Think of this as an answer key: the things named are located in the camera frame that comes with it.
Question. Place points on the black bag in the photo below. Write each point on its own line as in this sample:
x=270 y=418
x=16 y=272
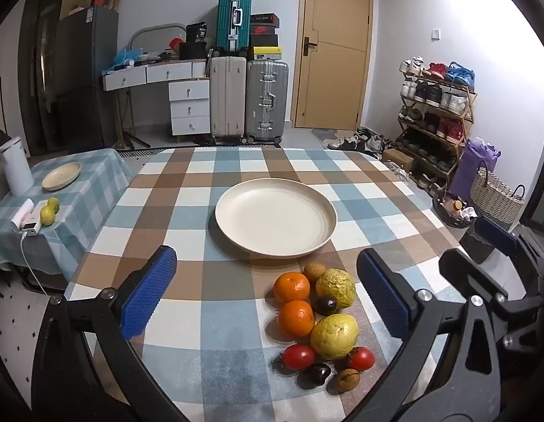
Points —
x=193 y=50

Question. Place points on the dark grey woven basket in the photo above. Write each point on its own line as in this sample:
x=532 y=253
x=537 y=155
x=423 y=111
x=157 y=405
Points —
x=476 y=246

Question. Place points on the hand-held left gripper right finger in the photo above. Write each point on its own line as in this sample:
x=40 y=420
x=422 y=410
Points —
x=384 y=294

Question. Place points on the yellow black shoe box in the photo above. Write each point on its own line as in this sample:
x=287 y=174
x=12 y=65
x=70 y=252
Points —
x=266 y=52

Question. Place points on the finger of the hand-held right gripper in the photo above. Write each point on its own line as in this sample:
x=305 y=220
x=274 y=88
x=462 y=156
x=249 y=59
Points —
x=496 y=233
x=469 y=268

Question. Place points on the grey refrigerator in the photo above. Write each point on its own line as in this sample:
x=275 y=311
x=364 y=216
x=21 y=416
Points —
x=85 y=74

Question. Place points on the wooden shoe rack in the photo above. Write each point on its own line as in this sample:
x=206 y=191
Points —
x=469 y=105

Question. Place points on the wooden door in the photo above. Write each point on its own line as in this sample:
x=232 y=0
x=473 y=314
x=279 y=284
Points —
x=333 y=48

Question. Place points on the white kettle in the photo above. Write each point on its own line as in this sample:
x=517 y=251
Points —
x=16 y=167

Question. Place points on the white power bank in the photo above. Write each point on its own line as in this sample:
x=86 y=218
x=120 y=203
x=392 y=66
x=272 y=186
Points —
x=31 y=229

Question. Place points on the black tripod stand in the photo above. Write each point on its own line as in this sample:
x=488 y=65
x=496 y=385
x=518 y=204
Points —
x=137 y=139

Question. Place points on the grey arched frame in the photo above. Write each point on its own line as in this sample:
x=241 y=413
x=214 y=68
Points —
x=155 y=26

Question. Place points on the small black box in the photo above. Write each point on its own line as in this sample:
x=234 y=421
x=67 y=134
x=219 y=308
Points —
x=197 y=32

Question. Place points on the beige suitcase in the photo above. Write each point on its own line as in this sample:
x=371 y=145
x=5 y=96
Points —
x=228 y=96

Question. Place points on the brown cardboard box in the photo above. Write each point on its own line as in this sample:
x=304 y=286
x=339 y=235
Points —
x=397 y=158

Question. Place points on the brown blue checked tablecloth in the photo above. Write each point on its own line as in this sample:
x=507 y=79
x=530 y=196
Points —
x=188 y=211

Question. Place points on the plain black shoe box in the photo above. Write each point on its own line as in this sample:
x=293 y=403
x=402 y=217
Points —
x=264 y=40

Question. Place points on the white desk with drawers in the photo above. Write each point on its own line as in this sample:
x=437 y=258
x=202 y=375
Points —
x=188 y=101

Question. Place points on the wrinkled yellow-green guava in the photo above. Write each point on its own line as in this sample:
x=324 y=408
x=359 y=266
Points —
x=337 y=288

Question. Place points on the light woven basket bag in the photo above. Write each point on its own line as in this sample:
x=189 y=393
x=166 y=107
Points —
x=496 y=198

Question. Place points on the shoe rack with shoes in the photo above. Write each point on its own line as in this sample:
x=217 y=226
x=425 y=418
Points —
x=434 y=96

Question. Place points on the purple bag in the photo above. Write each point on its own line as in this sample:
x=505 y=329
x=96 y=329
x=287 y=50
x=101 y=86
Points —
x=467 y=171

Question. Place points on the smooth yellow guava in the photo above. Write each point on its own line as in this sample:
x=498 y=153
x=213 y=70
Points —
x=334 y=336

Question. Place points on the red tomato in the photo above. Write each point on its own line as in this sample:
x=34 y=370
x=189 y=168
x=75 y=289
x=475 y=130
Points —
x=360 y=359
x=299 y=357

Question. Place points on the white handheld device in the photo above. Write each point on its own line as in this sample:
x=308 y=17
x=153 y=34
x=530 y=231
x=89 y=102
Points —
x=24 y=213

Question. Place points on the teal checked tablecloth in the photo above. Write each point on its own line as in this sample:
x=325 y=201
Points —
x=87 y=211

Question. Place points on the red black shoe box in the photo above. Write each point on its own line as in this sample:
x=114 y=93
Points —
x=263 y=29

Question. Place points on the brown kiwi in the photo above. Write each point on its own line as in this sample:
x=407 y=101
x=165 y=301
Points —
x=346 y=380
x=314 y=271

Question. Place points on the orange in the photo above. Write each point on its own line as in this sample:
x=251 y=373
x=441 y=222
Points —
x=291 y=288
x=296 y=318

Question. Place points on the grey suitcase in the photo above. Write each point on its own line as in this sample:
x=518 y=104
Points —
x=266 y=96

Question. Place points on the large cream plate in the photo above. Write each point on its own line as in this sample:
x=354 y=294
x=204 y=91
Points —
x=275 y=217

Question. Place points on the small beige plate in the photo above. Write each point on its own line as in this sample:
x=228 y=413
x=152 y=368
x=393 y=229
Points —
x=61 y=176

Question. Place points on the teal suitcase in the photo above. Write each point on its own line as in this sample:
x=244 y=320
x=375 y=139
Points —
x=233 y=20

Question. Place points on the blue plastic bag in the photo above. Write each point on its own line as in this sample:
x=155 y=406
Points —
x=124 y=59

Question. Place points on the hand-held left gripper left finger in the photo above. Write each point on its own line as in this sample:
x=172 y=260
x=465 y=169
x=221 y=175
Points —
x=148 y=292

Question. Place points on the scattered sneakers pile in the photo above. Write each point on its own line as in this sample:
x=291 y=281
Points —
x=364 y=140

